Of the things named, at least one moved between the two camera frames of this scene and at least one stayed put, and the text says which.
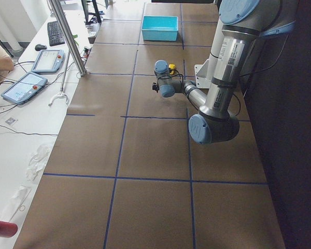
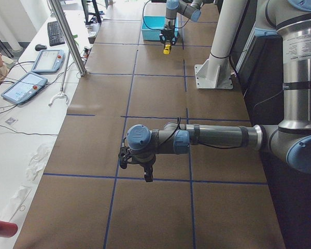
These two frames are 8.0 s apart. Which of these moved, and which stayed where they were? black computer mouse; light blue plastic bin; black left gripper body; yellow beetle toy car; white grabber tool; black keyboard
Moved: black left gripper body; yellow beetle toy car
Stayed: black keyboard; black computer mouse; light blue plastic bin; white grabber tool
